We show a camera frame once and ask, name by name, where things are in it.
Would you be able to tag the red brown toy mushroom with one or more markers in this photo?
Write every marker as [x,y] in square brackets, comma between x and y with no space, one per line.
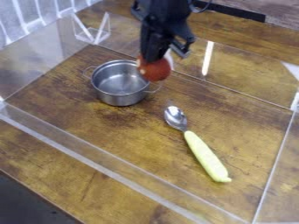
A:
[154,71]

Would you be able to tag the spoon with yellow handle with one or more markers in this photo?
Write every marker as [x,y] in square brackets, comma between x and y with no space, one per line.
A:
[209,160]

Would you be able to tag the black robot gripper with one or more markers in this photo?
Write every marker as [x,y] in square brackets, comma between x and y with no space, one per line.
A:
[165,28]

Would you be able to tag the clear acrylic enclosure wall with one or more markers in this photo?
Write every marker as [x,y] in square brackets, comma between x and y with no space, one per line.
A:
[170,195]

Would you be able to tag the small silver metal pot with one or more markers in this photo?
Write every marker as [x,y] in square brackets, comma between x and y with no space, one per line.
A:
[121,85]

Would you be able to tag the black bar at table edge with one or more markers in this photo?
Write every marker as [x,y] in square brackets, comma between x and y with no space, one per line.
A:
[210,6]

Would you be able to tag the clear acrylic corner bracket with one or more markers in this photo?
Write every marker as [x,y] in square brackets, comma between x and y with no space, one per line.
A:
[91,35]

